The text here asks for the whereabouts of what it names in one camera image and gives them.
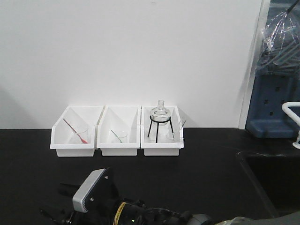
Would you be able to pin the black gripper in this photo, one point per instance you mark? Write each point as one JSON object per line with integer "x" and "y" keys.
{"x": 104, "y": 204}

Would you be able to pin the red tipped pipette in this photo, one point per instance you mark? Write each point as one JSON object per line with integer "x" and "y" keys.
{"x": 75, "y": 130}

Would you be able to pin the small beaker in left bin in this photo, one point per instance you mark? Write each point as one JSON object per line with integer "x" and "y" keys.
{"x": 82, "y": 136}

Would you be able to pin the small beaker in bin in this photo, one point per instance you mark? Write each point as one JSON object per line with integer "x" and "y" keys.
{"x": 123, "y": 136}
{"x": 82, "y": 136}

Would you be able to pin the left white storage bin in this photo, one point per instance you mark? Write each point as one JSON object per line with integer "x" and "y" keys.
{"x": 79, "y": 117}

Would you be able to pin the white storage bin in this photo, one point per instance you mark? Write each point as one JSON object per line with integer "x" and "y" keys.
{"x": 168, "y": 144}
{"x": 119, "y": 119}
{"x": 79, "y": 117}

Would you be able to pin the small beaker in middle bin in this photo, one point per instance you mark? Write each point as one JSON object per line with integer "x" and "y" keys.
{"x": 123, "y": 136}

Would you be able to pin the middle white storage bin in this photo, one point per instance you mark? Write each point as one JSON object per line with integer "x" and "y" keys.
{"x": 119, "y": 119}

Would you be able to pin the right white storage bin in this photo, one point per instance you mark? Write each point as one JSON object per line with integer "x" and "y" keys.
{"x": 168, "y": 144}

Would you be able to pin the round glass flask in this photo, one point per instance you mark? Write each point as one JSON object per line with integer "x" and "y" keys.
{"x": 160, "y": 113}

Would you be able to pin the black lab sink basin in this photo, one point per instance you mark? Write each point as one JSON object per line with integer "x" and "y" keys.
{"x": 276, "y": 178}

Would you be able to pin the grey-blue pegboard drying rack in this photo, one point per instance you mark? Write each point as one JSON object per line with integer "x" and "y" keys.
{"x": 265, "y": 118}

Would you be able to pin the clear bag of pegs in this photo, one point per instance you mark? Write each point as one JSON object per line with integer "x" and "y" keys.
{"x": 280, "y": 51}

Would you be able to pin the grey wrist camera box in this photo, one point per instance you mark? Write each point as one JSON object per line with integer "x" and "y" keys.
{"x": 81, "y": 195}

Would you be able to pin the black wire tripod stand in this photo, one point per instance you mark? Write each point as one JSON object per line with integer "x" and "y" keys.
{"x": 156, "y": 131}

